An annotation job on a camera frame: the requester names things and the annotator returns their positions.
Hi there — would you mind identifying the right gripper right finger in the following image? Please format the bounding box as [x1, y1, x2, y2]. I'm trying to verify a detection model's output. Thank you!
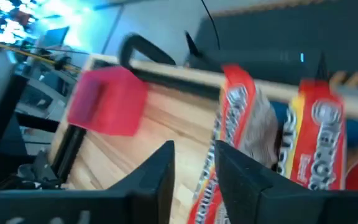
[214, 140, 275, 224]

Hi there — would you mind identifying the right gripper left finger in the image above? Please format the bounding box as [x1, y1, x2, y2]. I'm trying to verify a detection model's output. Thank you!
[109, 140, 176, 224]

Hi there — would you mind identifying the red plastic bin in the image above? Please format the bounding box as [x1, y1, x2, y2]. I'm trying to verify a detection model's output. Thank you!
[67, 65, 149, 137]

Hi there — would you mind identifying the black clamp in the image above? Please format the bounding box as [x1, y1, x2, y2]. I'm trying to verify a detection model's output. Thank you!
[119, 32, 177, 73]

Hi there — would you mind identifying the black mat with hazard stripe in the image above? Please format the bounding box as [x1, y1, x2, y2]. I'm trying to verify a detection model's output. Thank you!
[187, 0, 358, 91]

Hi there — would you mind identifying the black desk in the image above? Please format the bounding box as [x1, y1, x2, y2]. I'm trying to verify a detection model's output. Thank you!
[0, 46, 74, 147]

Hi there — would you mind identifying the bright monitor screen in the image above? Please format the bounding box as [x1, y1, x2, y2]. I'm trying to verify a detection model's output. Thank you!
[0, 0, 48, 44]

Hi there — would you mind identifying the black aluminium table frame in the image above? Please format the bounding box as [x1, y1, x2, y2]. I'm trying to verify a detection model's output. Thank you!
[50, 67, 225, 186]

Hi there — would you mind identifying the long black floor cable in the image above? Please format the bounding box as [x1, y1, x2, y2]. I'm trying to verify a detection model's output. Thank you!
[200, 0, 222, 51]

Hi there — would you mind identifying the yellow cable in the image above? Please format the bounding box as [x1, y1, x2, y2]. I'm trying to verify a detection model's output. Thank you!
[0, 37, 82, 73]

